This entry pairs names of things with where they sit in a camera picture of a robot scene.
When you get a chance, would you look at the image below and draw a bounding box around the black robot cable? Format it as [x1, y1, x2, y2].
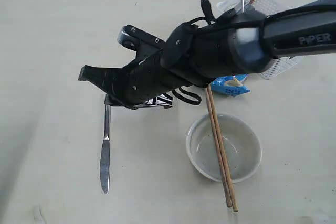
[172, 0, 237, 106]

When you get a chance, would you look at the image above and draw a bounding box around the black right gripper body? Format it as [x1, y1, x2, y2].
[115, 50, 191, 107]

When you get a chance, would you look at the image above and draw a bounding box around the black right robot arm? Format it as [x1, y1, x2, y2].
[78, 0, 335, 110]

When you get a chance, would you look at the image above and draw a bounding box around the silver metal knife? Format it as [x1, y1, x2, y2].
[100, 105, 111, 194]

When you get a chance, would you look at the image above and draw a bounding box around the white ceramic bowl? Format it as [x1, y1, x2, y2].
[186, 114, 262, 183]

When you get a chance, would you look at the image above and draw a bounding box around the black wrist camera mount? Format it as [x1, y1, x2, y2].
[117, 25, 165, 61]

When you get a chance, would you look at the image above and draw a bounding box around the wooden chopstick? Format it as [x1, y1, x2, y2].
[211, 91, 238, 213]
[204, 86, 232, 208]

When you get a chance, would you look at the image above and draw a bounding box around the white perforated plastic basket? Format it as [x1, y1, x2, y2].
[216, 0, 304, 80]

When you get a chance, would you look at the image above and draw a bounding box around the blue chips snack bag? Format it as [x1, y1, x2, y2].
[211, 74, 250, 97]

